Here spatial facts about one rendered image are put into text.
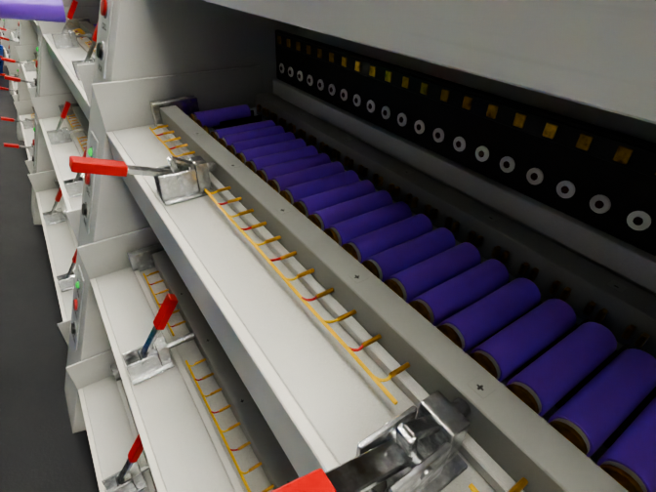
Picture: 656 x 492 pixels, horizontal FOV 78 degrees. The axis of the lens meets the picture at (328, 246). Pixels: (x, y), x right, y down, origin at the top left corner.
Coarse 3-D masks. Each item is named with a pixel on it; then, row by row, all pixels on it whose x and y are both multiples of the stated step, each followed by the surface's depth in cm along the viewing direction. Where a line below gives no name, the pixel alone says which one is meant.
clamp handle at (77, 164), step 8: (72, 160) 27; (80, 160) 28; (88, 160) 28; (96, 160) 29; (104, 160) 29; (112, 160) 30; (168, 160) 31; (72, 168) 27; (80, 168) 28; (88, 168) 28; (96, 168) 28; (104, 168) 29; (112, 168) 29; (120, 168) 29; (128, 168) 30; (136, 168) 30; (144, 168) 31; (152, 168) 31; (160, 168) 32; (176, 168) 32; (120, 176) 29; (152, 176) 31; (160, 176) 31
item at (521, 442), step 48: (192, 144) 37; (240, 192) 31; (288, 240) 26; (336, 288) 22; (384, 288) 21; (336, 336) 20; (384, 336) 20; (432, 336) 19; (432, 384) 18; (480, 384) 17; (480, 432) 16; (528, 432) 15; (528, 480) 15; (576, 480) 14
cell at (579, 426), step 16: (624, 352) 19; (640, 352) 19; (608, 368) 18; (624, 368) 18; (640, 368) 18; (592, 384) 18; (608, 384) 17; (624, 384) 17; (640, 384) 17; (576, 400) 17; (592, 400) 17; (608, 400) 17; (624, 400) 17; (640, 400) 17; (560, 416) 16; (576, 416) 16; (592, 416) 16; (608, 416) 16; (624, 416) 17; (592, 432) 16; (608, 432) 16; (592, 448) 16
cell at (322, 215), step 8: (376, 192) 30; (384, 192) 30; (352, 200) 29; (360, 200) 29; (368, 200) 30; (376, 200) 30; (384, 200) 30; (328, 208) 28; (336, 208) 28; (344, 208) 29; (352, 208) 29; (360, 208) 29; (368, 208) 29; (376, 208) 30; (320, 216) 28; (328, 216) 28; (336, 216) 28; (344, 216) 28; (352, 216) 29; (320, 224) 28; (328, 224) 28
